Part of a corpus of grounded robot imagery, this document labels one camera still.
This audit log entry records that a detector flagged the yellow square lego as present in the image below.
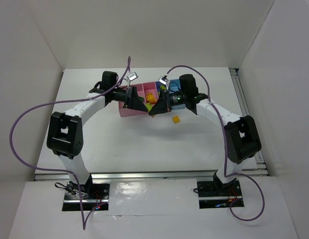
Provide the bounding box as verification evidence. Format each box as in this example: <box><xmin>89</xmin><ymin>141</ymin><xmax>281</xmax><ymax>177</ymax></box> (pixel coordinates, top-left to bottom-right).
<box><xmin>172</xmin><ymin>116</ymin><xmax>180</xmax><ymax>123</ymax></box>

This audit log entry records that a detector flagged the lime long lego brick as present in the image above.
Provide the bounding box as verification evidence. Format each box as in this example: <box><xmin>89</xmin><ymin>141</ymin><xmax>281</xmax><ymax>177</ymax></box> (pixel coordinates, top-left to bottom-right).
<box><xmin>146</xmin><ymin>104</ymin><xmax>153</xmax><ymax>112</ymax></box>

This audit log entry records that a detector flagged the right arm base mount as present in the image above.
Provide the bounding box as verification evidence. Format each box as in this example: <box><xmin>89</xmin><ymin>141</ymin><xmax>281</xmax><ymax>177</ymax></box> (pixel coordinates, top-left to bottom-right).
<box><xmin>193</xmin><ymin>180</ymin><xmax>244</xmax><ymax>209</ymax></box>

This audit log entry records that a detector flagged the orange lego plate stack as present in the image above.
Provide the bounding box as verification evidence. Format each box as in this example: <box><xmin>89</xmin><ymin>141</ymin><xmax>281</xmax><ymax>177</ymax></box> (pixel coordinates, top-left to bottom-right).
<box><xmin>146</xmin><ymin>93</ymin><xmax>156</xmax><ymax>104</ymax></box>

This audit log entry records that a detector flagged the light blue container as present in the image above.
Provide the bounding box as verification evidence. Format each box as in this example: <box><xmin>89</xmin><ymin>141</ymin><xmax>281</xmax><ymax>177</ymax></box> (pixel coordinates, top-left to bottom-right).
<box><xmin>168</xmin><ymin>79</ymin><xmax>185</xmax><ymax>110</ymax></box>

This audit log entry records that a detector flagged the front aluminium rail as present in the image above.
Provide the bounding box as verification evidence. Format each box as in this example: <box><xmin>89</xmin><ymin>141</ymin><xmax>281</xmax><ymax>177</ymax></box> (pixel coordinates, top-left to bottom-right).
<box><xmin>33</xmin><ymin>169</ymin><xmax>230</xmax><ymax>182</ymax></box>

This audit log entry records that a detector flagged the large pink container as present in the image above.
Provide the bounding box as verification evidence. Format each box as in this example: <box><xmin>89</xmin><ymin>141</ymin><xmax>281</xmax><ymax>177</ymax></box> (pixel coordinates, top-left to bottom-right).
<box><xmin>118</xmin><ymin>84</ymin><xmax>146</xmax><ymax>117</ymax></box>

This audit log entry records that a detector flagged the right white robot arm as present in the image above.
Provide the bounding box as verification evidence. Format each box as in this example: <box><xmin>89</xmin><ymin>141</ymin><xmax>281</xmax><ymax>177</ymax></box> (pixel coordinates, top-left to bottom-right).
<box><xmin>149</xmin><ymin>74</ymin><xmax>262</xmax><ymax>192</ymax></box>

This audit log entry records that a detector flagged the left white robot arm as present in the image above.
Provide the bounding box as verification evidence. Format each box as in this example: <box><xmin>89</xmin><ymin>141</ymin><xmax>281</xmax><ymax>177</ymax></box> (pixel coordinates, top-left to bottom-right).
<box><xmin>47</xmin><ymin>71</ymin><xmax>148</xmax><ymax>193</ymax></box>

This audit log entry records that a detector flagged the right aluminium rail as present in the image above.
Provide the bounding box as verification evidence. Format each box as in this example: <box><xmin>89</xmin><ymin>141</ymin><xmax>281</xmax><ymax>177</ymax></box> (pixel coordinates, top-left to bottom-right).
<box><xmin>229</xmin><ymin>68</ymin><xmax>269</xmax><ymax>176</ymax></box>

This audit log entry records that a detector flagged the small pink container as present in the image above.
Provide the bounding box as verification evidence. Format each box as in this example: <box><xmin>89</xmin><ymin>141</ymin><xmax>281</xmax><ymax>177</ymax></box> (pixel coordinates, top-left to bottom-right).
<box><xmin>143</xmin><ymin>82</ymin><xmax>158</xmax><ymax>104</ymax></box>

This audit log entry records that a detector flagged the dark blue container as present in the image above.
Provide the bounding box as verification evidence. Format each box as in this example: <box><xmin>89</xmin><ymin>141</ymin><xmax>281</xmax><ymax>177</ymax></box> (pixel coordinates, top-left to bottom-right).
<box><xmin>155</xmin><ymin>81</ymin><xmax>166</xmax><ymax>95</ymax></box>

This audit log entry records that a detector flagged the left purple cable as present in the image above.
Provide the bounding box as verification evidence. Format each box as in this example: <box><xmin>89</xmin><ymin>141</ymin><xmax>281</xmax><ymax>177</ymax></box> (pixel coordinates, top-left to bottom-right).
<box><xmin>9</xmin><ymin>56</ymin><xmax>132</xmax><ymax>231</ymax></box>

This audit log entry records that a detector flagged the aluminium rail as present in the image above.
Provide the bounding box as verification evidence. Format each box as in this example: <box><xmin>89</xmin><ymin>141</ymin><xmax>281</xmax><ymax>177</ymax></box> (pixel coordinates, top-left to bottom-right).
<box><xmin>33</xmin><ymin>169</ymin><xmax>230</xmax><ymax>182</ymax></box>
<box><xmin>229</xmin><ymin>68</ymin><xmax>269</xmax><ymax>176</ymax></box>

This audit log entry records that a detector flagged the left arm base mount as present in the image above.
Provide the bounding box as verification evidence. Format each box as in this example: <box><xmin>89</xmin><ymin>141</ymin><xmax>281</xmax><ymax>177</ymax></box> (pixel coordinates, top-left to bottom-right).
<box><xmin>54</xmin><ymin>182</ymin><xmax>110</xmax><ymax>212</ymax></box>

